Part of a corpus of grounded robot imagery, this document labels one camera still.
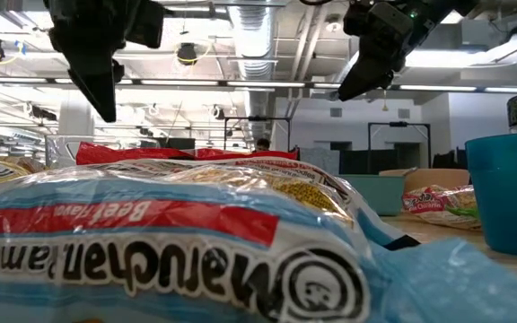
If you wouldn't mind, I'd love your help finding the red and yellow ramen packet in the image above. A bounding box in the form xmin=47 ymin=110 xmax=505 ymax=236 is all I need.
xmin=24 ymin=142 xmax=358 ymax=225

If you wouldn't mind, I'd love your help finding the teal rectangular container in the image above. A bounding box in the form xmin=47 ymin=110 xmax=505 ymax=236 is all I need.
xmin=337 ymin=173 xmax=407 ymax=217

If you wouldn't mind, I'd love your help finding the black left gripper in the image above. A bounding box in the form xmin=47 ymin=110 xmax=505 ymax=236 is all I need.
xmin=42 ymin=0 xmax=130 ymax=124

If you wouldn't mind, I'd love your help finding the overhead light rail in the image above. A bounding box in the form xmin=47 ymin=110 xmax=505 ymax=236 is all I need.
xmin=0 ymin=74 xmax=517 ymax=94

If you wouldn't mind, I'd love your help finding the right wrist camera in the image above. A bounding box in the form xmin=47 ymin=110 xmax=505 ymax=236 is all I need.
xmin=342 ymin=1 xmax=368 ymax=37

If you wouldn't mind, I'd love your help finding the blue beef ramen packet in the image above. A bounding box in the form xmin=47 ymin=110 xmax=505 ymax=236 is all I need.
xmin=0 ymin=172 xmax=517 ymax=323

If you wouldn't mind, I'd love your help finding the chicken ramen packet with green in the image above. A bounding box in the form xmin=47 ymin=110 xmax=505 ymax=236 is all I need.
xmin=400 ymin=183 xmax=484 ymax=232

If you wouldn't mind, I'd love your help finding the clear plastic container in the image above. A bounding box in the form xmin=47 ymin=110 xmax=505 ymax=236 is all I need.
xmin=44 ymin=133 xmax=123 ymax=170

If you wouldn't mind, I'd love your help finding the white pillar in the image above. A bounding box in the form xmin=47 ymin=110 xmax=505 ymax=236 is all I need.
xmin=57 ymin=89 xmax=96 ymax=138

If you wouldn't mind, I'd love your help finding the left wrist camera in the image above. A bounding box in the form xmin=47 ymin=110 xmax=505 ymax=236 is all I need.
xmin=126 ymin=0 xmax=166 ymax=49

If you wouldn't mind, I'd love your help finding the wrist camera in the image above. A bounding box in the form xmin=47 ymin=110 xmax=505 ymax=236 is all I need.
xmin=126 ymin=0 xmax=166 ymax=49
xmin=342 ymin=1 xmax=368 ymax=37

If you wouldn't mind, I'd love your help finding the orange bowl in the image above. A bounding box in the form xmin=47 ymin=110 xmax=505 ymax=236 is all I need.
xmin=378 ymin=166 xmax=471 ymax=194

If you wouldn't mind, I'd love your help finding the dark blue tray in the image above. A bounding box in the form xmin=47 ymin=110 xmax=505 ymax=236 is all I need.
xmin=464 ymin=129 xmax=517 ymax=260

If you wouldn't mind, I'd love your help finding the large silver ventilation duct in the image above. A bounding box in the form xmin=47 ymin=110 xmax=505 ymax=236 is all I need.
xmin=227 ymin=0 xmax=280 ymax=140

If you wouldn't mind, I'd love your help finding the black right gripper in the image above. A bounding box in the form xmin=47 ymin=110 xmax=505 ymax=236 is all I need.
xmin=336 ymin=2 xmax=416 ymax=103

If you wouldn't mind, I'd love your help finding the black background frame stand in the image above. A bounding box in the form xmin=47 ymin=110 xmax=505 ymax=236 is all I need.
xmin=223 ymin=115 xmax=292 ymax=153
xmin=367 ymin=120 xmax=432 ymax=176

